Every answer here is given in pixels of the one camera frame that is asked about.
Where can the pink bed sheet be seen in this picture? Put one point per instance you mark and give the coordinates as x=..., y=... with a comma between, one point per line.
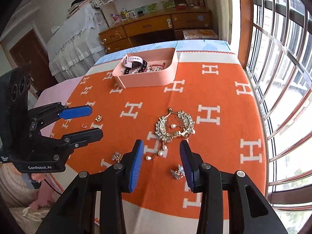
x=58, y=93

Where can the wooden desk with drawers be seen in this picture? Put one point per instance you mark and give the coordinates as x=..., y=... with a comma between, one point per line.
x=153, y=27

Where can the silver crystal earring right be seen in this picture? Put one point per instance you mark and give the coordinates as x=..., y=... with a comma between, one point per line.
x=178, y=173

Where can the white smart watch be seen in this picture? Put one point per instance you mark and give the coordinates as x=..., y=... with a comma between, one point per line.
x=132, y=62

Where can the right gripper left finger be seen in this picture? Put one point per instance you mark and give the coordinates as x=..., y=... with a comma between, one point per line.
x=132, y=163

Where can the small gold square earring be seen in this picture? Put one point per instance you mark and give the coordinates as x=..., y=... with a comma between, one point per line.
x=98, y=118

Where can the dark brown door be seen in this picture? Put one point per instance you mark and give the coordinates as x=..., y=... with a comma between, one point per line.
x=28, y=51

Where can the silver crystal earring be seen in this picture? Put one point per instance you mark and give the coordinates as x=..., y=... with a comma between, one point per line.
x=117, y=157
x=178, y=173

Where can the pink jewelry tray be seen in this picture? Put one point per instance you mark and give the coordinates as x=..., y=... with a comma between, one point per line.
x=159, y=69

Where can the stack of books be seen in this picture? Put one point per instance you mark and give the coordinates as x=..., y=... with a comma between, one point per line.
x=199, y=34

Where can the light blue patterned sheet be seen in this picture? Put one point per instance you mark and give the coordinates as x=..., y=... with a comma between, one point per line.
x=180, y=45

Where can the white lace covered furniture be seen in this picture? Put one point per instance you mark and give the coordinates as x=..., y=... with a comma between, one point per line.
x=75, y=47

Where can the orange H-pattern blanket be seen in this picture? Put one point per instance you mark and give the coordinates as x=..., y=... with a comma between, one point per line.
x=210, y=86

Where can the beige curtain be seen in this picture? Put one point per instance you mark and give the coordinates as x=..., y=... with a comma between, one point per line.
x=226, y=19

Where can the window with metal bars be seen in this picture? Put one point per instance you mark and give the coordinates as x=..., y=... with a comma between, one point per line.
x=279, y=68

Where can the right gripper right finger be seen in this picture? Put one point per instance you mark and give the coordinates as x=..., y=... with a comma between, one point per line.
x=190, y=166

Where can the person's left hand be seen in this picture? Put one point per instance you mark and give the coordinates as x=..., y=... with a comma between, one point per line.
x=47, y=194

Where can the white mug on desk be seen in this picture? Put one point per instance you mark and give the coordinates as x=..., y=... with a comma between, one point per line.
x=132, y=14

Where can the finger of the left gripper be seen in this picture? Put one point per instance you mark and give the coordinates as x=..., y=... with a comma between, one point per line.
x=75, y=112
x=80, y=138

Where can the silver crystal earring left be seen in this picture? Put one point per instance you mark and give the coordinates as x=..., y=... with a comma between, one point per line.
x=117, y=157

